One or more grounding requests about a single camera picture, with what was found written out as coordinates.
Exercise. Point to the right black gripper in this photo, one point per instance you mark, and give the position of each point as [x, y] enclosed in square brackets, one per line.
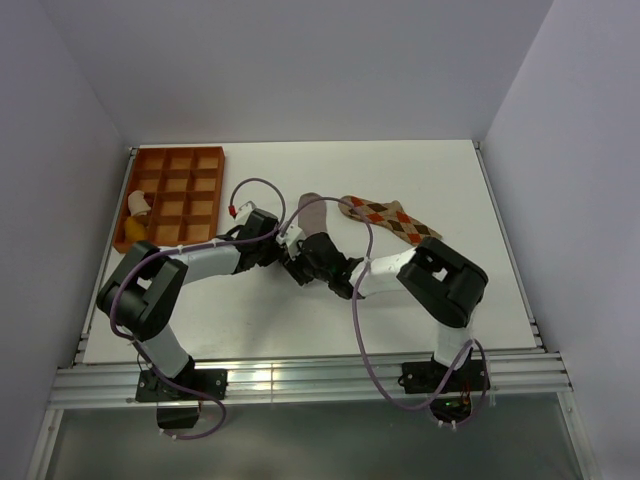
[292, 266]

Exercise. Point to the aluminium frame rail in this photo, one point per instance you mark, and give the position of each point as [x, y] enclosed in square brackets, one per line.
[342, 378]

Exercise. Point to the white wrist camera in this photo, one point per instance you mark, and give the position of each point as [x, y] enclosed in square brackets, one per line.
[290, 237]
[241, 214]

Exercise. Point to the orange compartment tray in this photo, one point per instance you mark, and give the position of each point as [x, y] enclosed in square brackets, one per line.
[183, 187]

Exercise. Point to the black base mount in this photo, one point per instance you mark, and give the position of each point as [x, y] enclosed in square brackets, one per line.
[425, 377]
[200, 385]

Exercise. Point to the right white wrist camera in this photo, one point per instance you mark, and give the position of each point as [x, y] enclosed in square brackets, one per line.
[290, 237]

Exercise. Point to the tan argyle sock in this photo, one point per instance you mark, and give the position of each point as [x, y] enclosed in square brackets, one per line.
[388, 215]

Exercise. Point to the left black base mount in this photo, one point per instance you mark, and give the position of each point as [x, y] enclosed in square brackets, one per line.
[200, 385]

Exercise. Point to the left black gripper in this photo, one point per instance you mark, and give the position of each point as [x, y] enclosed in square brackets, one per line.
[274, 254]

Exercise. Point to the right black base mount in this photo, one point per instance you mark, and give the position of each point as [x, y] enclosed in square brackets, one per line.
[425, 377]

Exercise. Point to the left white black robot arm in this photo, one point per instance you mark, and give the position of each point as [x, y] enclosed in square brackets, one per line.
[140, 295]

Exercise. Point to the rolled yellow sock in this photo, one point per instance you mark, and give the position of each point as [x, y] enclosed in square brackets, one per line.
[135, 229]

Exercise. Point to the black box under rail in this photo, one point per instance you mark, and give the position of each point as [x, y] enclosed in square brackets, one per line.
[177, 418]

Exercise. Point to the rolled beige sock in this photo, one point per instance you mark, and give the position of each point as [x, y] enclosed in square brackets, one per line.
[137, 204]

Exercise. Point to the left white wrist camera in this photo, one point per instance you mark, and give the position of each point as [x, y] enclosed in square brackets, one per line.
[241, 214]

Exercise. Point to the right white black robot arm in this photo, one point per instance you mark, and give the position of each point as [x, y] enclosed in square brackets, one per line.
[447, 284]

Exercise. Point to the grey sock red stripes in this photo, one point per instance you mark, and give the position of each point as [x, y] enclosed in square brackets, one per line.
[312, 217]

